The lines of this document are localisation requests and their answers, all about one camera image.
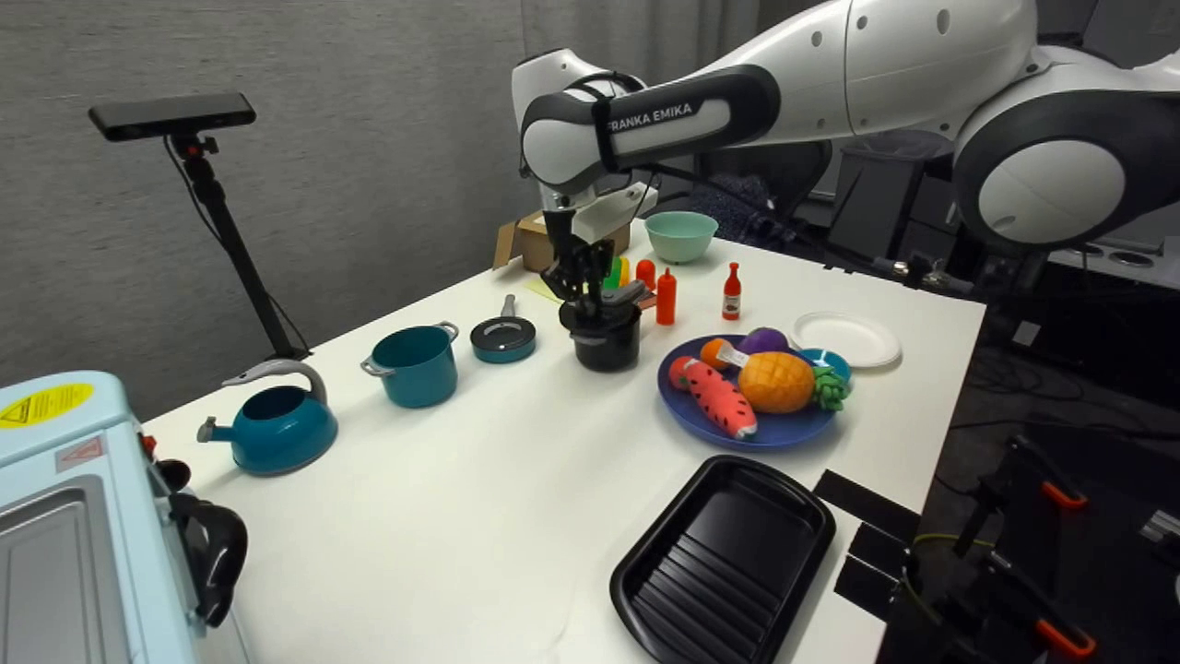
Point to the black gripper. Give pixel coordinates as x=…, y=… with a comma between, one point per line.
x=580, y=251

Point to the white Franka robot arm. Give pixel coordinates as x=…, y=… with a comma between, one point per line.
x=861, y=76

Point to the black toy pot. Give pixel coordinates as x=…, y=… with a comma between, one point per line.
x=609, y=353

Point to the teal toy pot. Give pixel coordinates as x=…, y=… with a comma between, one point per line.
x=415, y=366

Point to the green plastic cup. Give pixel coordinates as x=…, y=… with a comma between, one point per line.
x=609, y=265

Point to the cream small dish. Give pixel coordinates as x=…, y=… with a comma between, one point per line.
x=539, y=294

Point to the tall orange toy bottle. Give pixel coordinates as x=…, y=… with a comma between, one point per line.
x=666, y=300

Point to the brown cardboard box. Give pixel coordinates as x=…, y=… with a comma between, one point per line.
x=523, y=242

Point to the dark teal frying pan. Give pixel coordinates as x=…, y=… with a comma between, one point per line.
x=505, y=342

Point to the mint green bowl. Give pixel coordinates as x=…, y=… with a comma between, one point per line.
x=680, y=237

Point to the small orange toy fruit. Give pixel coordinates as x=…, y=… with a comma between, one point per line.
x=716, y=353

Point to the red sauce bottle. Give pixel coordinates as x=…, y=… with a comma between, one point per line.
x=731, y=297

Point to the toy watermelon slice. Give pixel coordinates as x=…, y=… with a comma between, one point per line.
x=716, y=398

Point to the purple toy eggplant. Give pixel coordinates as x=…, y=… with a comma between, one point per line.
x=764, y=342

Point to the yellow orange toy fruit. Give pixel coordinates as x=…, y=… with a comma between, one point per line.
x=776, y=386

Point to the black office chair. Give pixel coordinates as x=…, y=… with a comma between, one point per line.
x=760, y=195

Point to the blue plate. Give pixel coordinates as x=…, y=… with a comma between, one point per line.
x=786, y=428

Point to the green toy vegetable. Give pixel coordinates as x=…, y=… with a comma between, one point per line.
x=833, y=392

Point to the white plate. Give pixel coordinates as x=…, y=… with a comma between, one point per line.
x=851, y=342

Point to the gray curtain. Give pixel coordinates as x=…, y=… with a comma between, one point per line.
x=640, y=32

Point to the black baking tray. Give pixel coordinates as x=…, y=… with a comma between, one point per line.
x=723, y=558

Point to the dark computer tower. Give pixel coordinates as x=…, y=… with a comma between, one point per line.
x=904, y=216

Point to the teal toy kettle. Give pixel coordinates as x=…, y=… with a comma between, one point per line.
x=283, y=438

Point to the light blue toaster oven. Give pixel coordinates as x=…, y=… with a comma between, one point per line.
x=74, y=527

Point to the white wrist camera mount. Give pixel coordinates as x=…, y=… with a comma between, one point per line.
x=619, y=209

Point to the black camera tripod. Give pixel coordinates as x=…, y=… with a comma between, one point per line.
x=233, y=245

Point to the black camera bar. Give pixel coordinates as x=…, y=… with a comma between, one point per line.
x=173, y=117

